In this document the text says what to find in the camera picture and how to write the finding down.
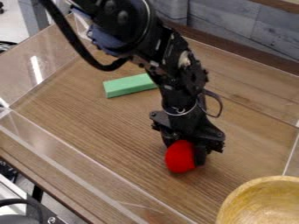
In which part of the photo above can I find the red plush strawberry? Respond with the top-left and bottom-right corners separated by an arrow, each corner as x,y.
164,140 -> 195,173

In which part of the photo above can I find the green foam block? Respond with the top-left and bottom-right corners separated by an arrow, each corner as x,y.
103,73 -> 156,98

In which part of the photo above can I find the black cable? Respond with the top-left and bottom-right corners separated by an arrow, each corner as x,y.
0,198 -> 44,224

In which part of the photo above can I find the grey post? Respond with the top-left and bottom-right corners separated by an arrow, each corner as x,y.
17,0 -> 49,36

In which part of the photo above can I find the clear acrylic tray enclosure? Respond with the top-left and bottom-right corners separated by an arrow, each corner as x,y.
0,10 -> 299,224

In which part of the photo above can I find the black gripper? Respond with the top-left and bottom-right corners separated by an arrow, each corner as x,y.
148,108 -> 227,168

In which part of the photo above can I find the black metal bracket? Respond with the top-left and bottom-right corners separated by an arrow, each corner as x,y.
25,196 -> 68,224

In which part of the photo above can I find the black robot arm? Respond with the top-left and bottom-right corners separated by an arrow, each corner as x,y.
39,0 -> 226,173

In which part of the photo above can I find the wooden bowl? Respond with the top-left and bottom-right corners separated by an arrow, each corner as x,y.
215,176 -> 299,224

